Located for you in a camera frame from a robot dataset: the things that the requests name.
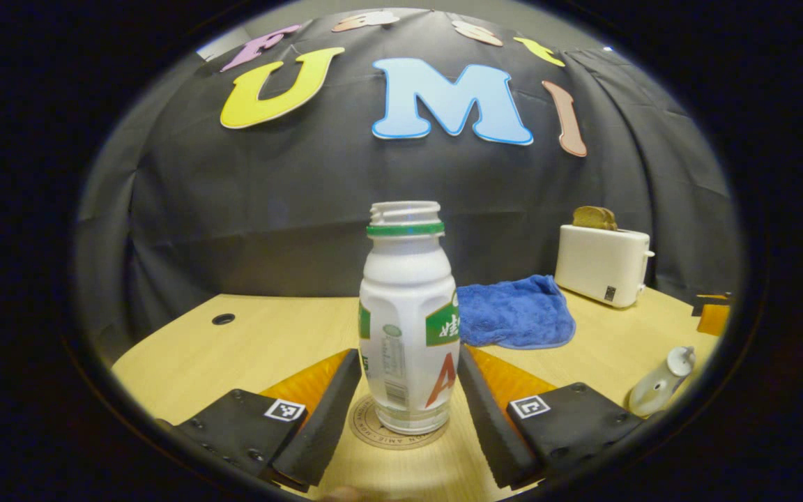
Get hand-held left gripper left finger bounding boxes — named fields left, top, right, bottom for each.
left=158, top=349, right=363, bottom=493

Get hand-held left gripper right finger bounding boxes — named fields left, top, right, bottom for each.
left=457, top=344, right=648, bottom=490

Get round wooden coaster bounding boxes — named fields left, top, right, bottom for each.
left=347, top=394, right=452, bottom=451

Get white blue-patterned teacup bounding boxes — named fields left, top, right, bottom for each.
left=627, top=363, right=689, bottom=418

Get white plastic water bottle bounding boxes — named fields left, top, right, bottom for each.
left=358, top=200, right=460, bottom=436

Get blue towel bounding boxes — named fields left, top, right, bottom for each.
left=457, top=274, right=577, bottom=350

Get white toaster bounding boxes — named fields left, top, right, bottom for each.
left=554, top=224, right=656, bottom=310

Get toast slices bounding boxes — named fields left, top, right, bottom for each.
left=572, top=206, right=619, bottom=232

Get black backdrop cloth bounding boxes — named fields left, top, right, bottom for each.
left=72, top=6, right=745, bottom=365

